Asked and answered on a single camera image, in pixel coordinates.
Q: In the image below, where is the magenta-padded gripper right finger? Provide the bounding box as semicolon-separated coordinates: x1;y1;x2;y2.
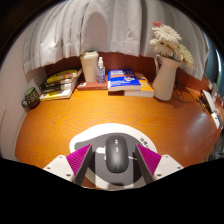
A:
134;143;185;185

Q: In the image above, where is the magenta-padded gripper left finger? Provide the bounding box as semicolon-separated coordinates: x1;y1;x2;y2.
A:
43;143;94;186

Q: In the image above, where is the black computer mouse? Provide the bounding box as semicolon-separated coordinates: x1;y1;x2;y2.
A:
104;134;130;174

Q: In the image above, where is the white and grey mouse pad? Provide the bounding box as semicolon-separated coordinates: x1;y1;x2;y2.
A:
68;122;158;191

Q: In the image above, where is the white and yellow book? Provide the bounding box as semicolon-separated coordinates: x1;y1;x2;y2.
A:
39;83;78;102

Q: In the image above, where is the black office chair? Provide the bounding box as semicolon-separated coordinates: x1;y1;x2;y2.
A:
209;139;224;162

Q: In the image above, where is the orange book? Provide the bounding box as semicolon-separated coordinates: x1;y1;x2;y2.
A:
123;72;155;98

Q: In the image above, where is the red book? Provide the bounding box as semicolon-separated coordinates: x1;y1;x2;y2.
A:
76;78;109;92

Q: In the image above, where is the dark green mug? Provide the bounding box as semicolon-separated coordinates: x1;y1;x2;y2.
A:
21;86;42;111

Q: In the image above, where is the black book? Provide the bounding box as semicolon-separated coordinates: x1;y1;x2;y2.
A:
39;74;81;94

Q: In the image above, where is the white pitcher vase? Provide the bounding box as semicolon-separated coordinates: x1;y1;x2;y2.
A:
151;53;183;102

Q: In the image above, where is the white flat box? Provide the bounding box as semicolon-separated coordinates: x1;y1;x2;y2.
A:
200;89;218;114

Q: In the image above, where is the yellow covered book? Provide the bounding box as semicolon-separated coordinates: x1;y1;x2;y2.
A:
46;68;79;84

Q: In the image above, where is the clear spray bottle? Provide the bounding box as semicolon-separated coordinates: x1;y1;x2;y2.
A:
96;56;106;84

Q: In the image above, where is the cream lidded tumbler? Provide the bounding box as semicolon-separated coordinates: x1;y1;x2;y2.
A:
79;50;100;83

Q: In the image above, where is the dark framed window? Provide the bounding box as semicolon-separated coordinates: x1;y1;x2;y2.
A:
207;38;224;88

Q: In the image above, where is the white flower bouquet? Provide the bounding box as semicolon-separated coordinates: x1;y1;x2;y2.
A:
148;21;196;71

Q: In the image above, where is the white curtain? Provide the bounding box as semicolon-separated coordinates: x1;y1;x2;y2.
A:
22;0;210;81

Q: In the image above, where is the black cable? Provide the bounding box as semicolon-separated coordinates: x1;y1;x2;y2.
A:
173;84;204;105

